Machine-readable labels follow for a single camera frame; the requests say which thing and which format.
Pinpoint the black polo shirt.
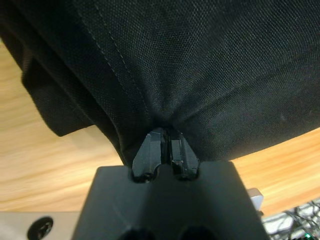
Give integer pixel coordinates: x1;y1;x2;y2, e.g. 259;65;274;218
0;0;320;166

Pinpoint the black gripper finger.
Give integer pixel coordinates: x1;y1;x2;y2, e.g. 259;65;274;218
167;127;201;181
131;126;167;182

